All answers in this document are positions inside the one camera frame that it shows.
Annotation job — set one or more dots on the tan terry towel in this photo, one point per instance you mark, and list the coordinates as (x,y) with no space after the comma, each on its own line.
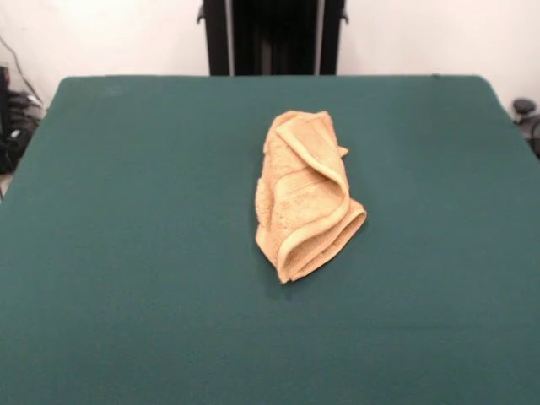
(304,190)

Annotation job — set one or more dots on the dark green table cloth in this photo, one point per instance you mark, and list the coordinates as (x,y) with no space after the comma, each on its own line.
(126,211)

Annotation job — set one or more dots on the black bag pile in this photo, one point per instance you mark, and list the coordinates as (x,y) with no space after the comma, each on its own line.
(21,126)

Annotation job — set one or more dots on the black round chair part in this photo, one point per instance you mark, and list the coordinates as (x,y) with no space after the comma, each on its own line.
(525,107)

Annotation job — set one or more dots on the black case with red mark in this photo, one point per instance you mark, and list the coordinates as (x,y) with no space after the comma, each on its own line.
(3,97)

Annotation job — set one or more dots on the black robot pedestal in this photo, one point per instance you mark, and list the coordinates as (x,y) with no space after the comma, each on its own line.
(274,38)

